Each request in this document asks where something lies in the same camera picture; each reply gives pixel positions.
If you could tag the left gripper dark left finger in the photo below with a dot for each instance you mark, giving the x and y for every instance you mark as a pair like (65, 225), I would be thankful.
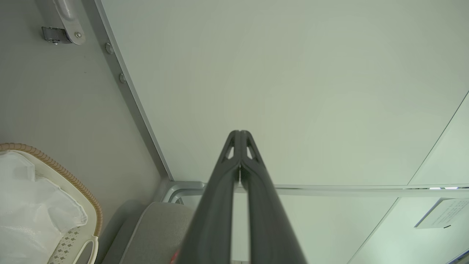
(216, 205)

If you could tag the grey partition base rail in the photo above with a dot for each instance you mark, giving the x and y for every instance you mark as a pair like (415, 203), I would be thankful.
(128, 91)

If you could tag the black caster wheel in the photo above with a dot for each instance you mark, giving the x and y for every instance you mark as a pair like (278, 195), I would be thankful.
(55, 35)

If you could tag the white laundry basket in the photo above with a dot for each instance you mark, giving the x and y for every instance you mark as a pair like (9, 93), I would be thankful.
(82, 194)

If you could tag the grey curved partition foot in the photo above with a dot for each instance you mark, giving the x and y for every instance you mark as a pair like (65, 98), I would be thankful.
(179, 189)

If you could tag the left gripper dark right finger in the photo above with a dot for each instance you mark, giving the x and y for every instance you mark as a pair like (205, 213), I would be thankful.
(265, 212)

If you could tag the grey metal partition leg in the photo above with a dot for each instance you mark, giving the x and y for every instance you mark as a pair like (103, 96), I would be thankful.
(69, 18)

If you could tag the small round rail foot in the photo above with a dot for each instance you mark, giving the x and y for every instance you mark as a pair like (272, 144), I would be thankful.
(122, 78)
(109, 48)

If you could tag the white cloth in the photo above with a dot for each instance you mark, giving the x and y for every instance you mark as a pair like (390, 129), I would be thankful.
(29, 209)

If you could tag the white paper sign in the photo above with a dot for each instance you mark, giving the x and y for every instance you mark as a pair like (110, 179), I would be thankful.
(443, 213)

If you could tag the grey fabric sofa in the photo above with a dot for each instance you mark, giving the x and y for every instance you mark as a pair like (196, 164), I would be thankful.
(154, 234)

